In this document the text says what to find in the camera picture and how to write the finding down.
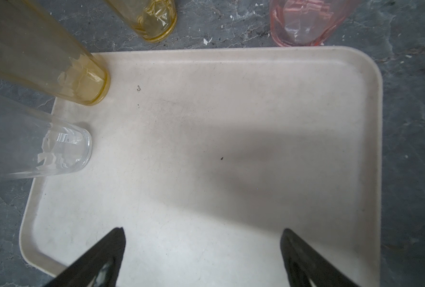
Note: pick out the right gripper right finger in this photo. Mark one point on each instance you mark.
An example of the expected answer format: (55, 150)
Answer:
(305, 267)

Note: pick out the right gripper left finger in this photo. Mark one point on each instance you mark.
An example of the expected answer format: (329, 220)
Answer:
(98, 267)

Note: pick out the clear transparent glass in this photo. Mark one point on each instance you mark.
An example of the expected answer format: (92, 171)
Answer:
(37, 144)

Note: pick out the beige plastic tray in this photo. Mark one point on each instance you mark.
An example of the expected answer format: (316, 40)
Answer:
(204, 158)

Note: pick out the tall amber yellow glass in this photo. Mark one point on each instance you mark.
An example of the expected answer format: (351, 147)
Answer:
(37, 52)

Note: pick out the pink glass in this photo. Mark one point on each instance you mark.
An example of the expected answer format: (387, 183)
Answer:
(296, 23)

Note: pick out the short yellow glass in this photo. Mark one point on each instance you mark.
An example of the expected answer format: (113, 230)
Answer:
(153, 20)

